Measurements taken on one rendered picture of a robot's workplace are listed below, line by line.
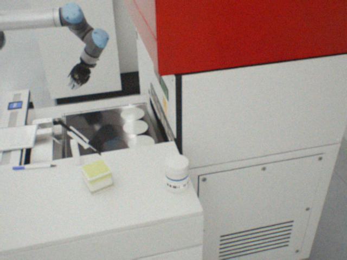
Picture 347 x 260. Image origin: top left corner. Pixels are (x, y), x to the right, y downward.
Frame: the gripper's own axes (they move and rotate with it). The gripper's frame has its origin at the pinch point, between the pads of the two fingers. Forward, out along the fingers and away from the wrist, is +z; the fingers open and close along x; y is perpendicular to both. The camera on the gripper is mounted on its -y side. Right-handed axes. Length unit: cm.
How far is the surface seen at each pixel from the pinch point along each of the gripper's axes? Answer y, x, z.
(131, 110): 15.5, 28.2, -19.7
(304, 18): 20, 55, -94
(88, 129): 32.8, 17.5, -13.0
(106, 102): -1.1, 17.2, -2.0
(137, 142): 37, 36, -26
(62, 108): 8.5, 1.6, 8.1
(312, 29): 19, 60, -92
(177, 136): 41, 45, -42
